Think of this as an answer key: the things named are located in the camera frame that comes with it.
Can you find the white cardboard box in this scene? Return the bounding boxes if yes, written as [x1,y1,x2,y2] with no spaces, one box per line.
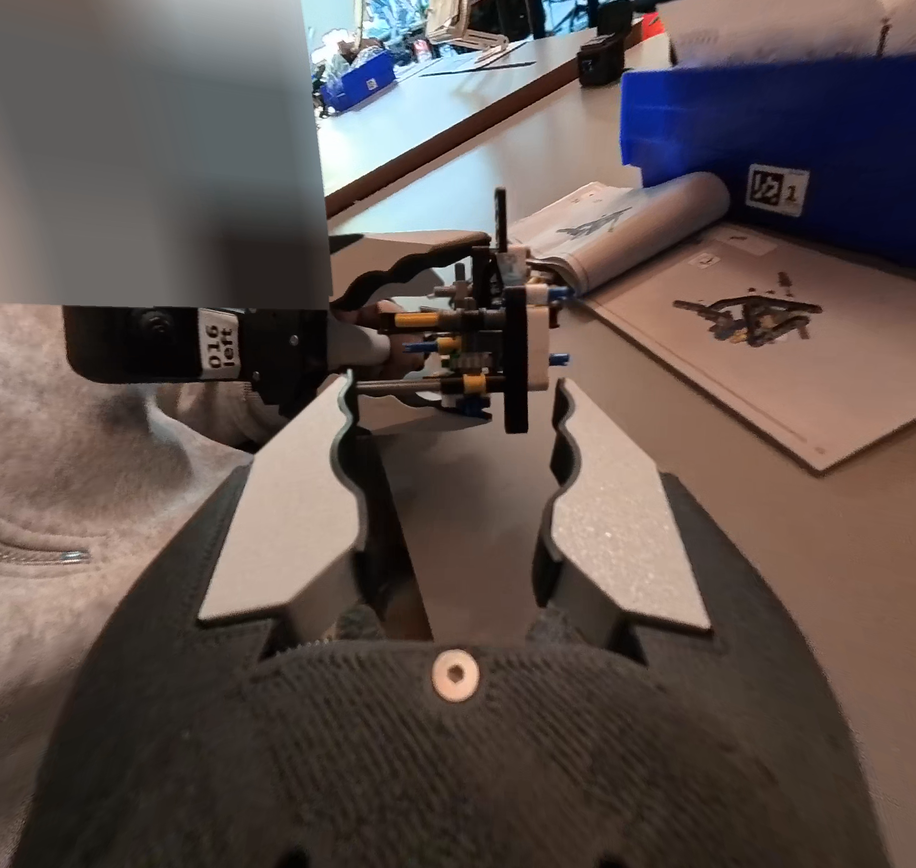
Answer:
[655,0,894,69]

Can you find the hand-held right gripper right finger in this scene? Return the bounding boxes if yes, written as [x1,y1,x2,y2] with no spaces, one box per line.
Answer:
[533,378,714,640]

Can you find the open lego instruction booklet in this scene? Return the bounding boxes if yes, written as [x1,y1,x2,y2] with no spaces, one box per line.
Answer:
[507,170,916,474]

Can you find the multicoloured lego assembly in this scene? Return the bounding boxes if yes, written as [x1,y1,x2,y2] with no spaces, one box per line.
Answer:
[354,187,575,434]

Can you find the large blue plastic bin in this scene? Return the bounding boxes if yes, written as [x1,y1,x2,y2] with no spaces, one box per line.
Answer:
[619,52,916,269]

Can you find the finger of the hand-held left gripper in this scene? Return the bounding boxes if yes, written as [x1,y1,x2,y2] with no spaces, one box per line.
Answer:
[355,390,495,431]
[329,230,503,372]

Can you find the person's grey hoodie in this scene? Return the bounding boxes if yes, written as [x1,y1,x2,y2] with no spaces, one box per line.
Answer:
[0,303,287,868]

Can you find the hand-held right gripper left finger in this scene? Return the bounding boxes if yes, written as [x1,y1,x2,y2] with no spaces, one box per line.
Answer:
[197,371,371,640]

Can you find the small blue plastic bin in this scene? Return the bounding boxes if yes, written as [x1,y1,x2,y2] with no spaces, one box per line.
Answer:
[322,49,399,111]

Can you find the black action camera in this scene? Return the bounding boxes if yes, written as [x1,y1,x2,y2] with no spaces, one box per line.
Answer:
[576,34,628,89]

